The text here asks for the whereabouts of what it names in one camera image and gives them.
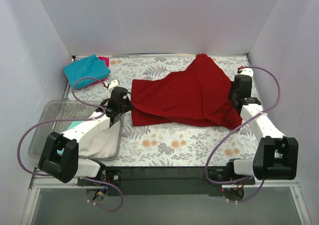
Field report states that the dark red t shirt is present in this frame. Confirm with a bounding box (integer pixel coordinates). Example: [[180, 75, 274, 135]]
[[131, 54, 242, 130]]

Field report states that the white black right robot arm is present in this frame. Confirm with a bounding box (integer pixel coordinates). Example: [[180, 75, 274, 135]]
[[226, 74, 299, 183]]

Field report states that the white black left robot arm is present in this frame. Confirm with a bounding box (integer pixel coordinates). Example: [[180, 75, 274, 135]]
[[38, 87, 133, 183]]

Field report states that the folded teal t shirt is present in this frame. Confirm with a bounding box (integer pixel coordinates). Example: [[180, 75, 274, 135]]
[[63, 54, 106, 87]]

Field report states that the white t shirt in bin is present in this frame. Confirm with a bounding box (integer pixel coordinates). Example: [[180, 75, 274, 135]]
[[79, 121, 123, 161]]

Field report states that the folded pink t shirt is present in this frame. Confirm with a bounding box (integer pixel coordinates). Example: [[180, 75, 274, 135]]
[[93, 56, 111, 81]]

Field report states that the clear plastic bin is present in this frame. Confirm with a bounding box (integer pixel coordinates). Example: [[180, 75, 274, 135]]
[[28, 99, 124, 159]]

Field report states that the floral patterned table mat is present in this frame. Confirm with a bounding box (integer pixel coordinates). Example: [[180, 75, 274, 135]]
[[48, 55, 280, 167]]

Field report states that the light teal t shirt in bin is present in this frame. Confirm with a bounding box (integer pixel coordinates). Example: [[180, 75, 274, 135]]
[[56, 121, 83, 156]]

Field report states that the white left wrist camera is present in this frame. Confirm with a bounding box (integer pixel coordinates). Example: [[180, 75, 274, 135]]
[[103, 79, 120, 92]]

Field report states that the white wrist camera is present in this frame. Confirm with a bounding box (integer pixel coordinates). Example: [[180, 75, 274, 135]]
[[103, 79, 120, 92], [237, 66, 254, 77]]

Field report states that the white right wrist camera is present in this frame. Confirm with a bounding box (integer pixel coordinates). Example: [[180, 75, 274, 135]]
[[237, 66, 254, 77]]

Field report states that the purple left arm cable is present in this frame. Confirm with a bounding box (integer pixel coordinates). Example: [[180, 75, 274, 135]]
[[17, 77, 124, 213]]

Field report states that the aluminium frame rail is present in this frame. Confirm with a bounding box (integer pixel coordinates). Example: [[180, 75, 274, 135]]
[[21, 167, 85, 225]]

